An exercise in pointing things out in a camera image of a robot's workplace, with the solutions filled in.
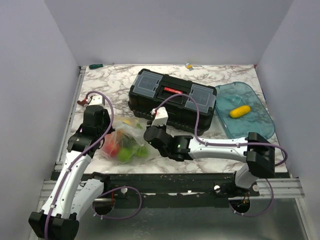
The clear plastic bag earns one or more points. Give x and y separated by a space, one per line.
130 137

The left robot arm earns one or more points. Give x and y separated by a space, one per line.
59 217

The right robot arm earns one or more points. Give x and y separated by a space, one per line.
254 151

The yellow fake fruit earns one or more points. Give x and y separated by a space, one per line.
128 122

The green fake fruit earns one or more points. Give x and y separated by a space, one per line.
142 152
124 155

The red fake fruit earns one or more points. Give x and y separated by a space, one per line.
111 149

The yellow fake corn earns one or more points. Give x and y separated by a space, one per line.
239 111

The black plastic toolbox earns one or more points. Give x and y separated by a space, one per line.
150 89

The small yellow blue brush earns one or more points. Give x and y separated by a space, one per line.
189 66

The blue transparent tray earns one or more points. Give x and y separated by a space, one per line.
232 95

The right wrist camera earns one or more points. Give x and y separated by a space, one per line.
160 116

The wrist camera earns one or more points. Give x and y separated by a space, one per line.
160 116
95 100

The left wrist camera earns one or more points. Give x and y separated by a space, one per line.
95 100

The brown handled tool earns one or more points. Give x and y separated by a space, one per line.
82 102

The green handled screwdriver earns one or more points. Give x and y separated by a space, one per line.
99 65

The black metal base rail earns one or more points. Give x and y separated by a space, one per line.
169 190

